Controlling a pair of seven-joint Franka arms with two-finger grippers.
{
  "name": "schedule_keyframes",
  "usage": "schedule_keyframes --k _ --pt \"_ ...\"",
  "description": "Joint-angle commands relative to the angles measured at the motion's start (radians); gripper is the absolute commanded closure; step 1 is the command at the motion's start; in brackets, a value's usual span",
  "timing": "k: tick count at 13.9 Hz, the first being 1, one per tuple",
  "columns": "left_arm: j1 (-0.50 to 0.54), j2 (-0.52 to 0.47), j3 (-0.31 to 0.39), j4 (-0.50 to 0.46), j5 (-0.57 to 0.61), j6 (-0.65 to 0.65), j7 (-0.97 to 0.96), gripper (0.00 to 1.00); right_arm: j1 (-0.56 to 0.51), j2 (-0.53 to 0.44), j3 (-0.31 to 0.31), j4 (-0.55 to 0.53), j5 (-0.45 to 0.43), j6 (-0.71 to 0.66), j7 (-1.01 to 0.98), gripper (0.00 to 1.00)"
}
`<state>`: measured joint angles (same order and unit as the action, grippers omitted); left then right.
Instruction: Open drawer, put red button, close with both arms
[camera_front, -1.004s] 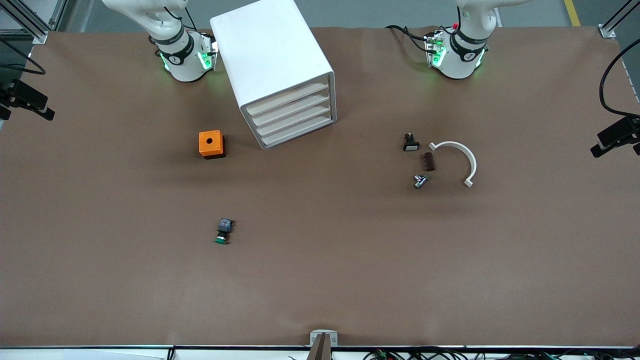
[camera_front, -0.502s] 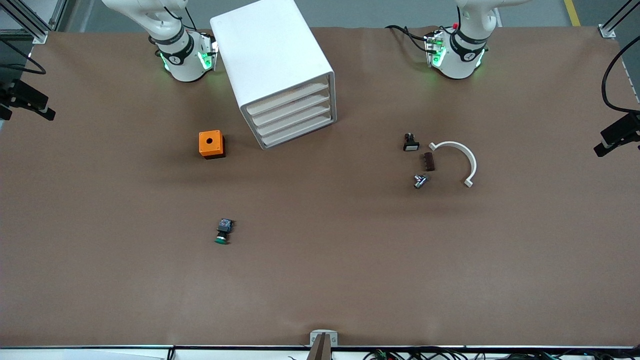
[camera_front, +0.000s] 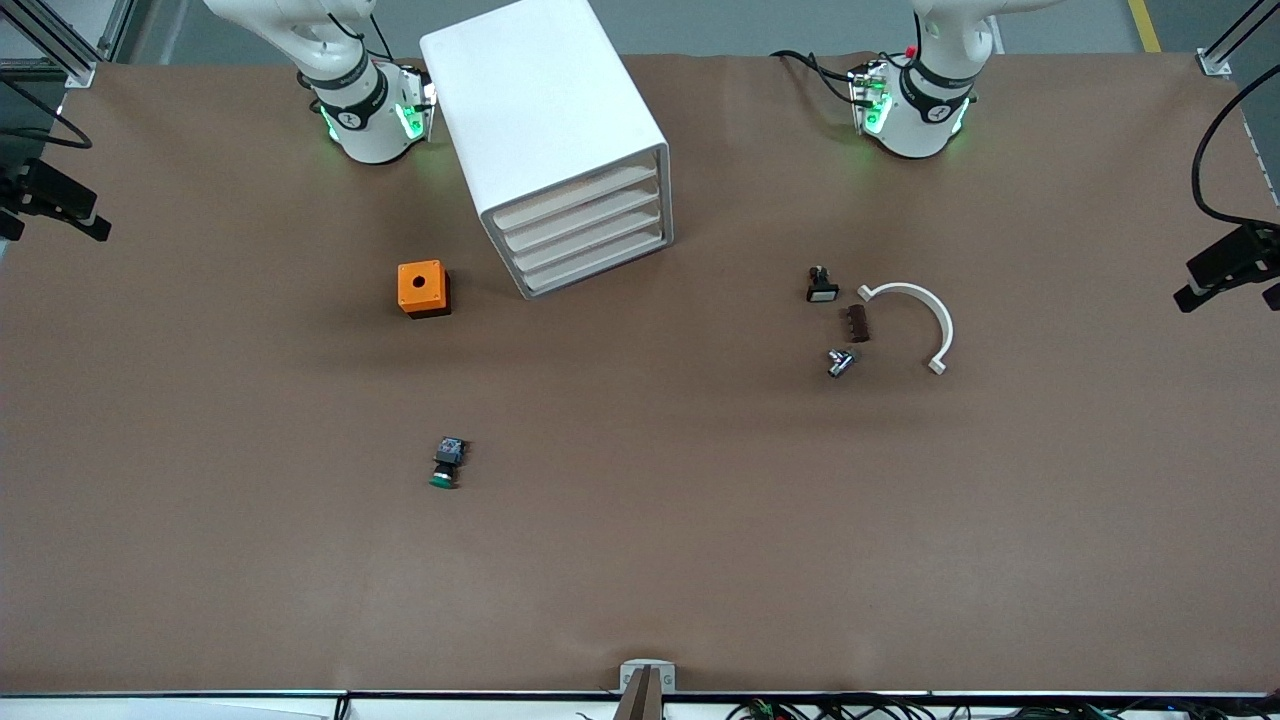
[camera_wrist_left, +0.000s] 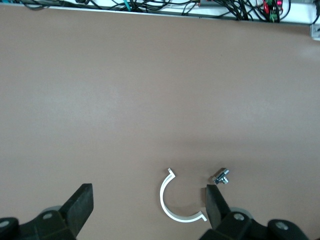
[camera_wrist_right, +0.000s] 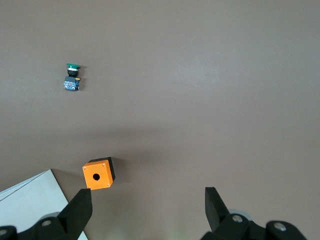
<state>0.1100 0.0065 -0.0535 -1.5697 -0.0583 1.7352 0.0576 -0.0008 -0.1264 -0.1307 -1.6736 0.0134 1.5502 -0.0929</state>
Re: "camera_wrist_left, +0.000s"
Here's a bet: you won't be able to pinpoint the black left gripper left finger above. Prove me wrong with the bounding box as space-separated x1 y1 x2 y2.
0 182 95 240

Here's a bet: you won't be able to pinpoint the red green wire connectors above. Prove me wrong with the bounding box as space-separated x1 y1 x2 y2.
259 0 285 23

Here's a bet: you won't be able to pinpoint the white curved plastic bracket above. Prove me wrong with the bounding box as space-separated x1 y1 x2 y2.
159 167 209 223

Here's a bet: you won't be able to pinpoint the brown table cover sheet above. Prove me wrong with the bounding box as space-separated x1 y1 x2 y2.
0 4 320 240

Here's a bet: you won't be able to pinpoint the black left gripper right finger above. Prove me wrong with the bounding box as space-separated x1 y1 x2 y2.
199 184 309 240

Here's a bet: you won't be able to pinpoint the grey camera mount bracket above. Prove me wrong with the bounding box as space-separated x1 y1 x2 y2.
309 23 320 41

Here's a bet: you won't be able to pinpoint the silver metal fitting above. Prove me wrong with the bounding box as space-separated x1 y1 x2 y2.
209 167 231 186

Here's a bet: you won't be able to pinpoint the black cable bundle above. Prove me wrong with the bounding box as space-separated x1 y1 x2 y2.
19 0 294 24

